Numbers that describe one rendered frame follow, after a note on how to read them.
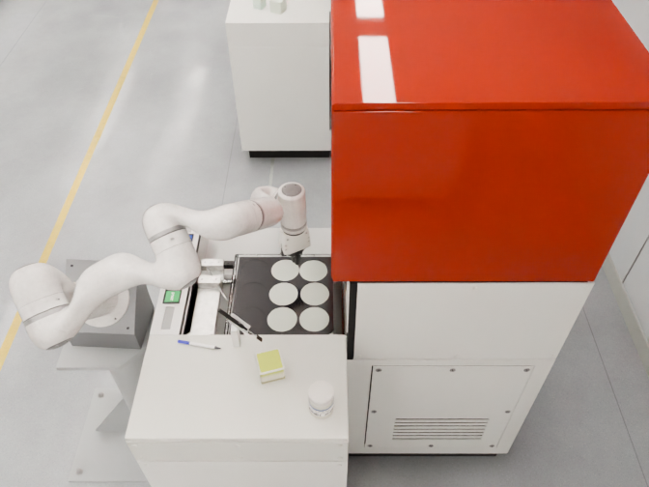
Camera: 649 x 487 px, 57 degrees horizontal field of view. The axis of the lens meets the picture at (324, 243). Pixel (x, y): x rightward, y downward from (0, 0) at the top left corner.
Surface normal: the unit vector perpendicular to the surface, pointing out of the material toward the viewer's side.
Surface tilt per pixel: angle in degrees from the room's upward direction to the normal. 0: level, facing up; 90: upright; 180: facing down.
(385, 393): 90
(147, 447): 90
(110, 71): 0
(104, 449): 0
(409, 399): 90
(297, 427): 0
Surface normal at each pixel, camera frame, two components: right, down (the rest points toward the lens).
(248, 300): 0.00, -0.68
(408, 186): 0.00, 0.73
